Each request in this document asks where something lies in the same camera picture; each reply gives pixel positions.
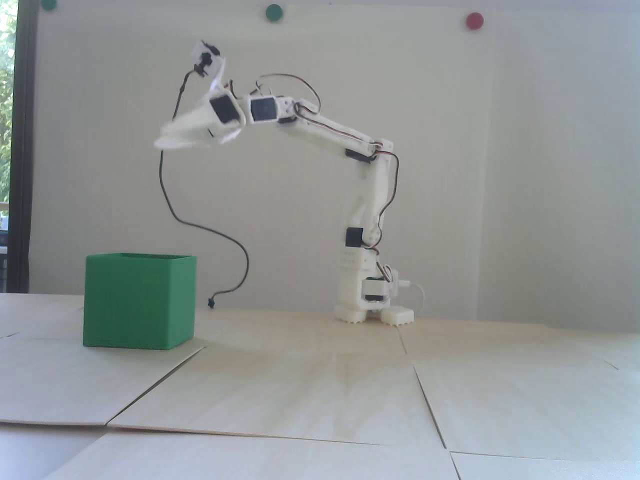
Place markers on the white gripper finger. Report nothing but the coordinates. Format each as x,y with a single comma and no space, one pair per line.
192,120
185,141

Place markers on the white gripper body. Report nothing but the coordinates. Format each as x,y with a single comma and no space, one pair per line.
204,119

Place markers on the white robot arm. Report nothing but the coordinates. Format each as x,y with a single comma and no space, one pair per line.
370,200

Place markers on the green box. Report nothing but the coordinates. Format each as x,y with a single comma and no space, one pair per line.
130,305

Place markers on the green round magnet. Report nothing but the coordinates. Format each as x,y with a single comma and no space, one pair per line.
49,4
274,12

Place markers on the red round magnet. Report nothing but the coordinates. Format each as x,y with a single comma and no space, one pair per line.
474,21

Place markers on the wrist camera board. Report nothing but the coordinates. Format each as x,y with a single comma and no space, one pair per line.
205,55

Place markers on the dark window frame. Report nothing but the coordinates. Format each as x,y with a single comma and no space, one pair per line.
22,150

